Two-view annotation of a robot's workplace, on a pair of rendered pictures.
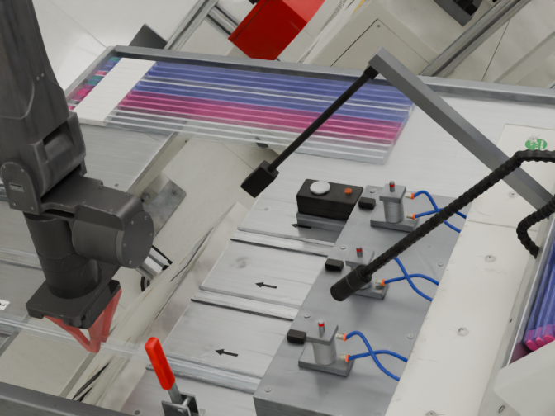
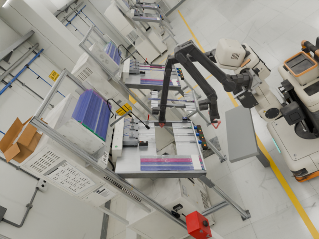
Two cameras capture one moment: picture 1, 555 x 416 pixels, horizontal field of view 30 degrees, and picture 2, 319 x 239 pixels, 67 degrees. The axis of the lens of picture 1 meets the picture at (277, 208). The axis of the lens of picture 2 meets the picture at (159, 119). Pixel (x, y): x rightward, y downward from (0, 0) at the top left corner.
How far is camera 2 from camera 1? 261 cm
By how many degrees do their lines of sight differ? 101
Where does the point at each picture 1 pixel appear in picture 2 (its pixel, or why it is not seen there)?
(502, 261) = (117, 131)
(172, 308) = not seen: hidden behind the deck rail
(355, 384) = (128, 121)
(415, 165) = (135, 156)
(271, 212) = (152, 145)
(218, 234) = (179, 188)
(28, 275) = (177, 133)
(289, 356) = (136, 122)
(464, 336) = (119, 123)
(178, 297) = not seen: hidden behind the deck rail
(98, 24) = not seen: outside the picture
